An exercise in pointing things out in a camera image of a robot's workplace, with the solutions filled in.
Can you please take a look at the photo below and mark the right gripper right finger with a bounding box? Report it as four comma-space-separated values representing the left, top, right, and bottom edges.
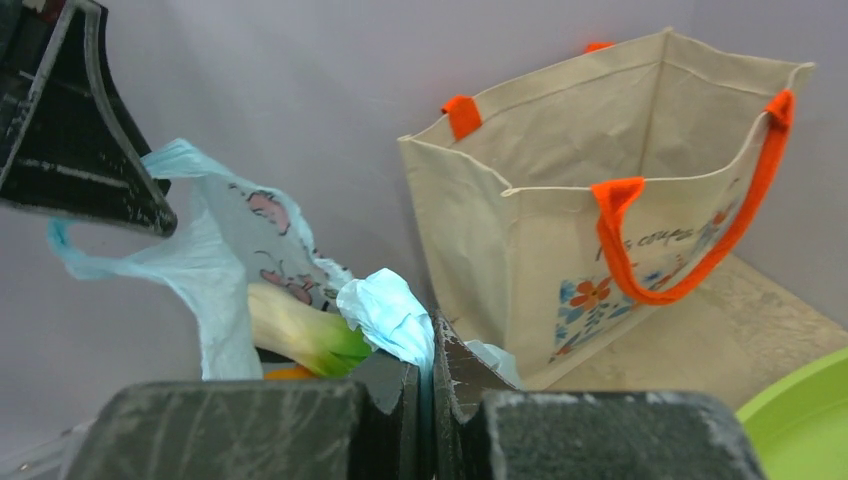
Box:
433, 312, 767, 479

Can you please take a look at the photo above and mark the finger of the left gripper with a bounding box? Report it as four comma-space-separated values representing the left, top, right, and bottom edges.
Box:
1, 1, 178, 237

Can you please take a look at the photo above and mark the green plastic tub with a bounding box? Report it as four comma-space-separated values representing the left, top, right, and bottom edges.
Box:
736, 348, 847, 479

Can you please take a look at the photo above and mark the light blue plastic grocery bag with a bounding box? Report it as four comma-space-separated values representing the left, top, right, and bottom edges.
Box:
46, 137, 525, 392

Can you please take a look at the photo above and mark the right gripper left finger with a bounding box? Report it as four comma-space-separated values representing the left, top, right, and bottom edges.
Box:
68, 351, 422, 479

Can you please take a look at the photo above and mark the beige canvas tote bag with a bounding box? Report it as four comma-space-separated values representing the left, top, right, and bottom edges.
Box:
399, 29, 815, 388

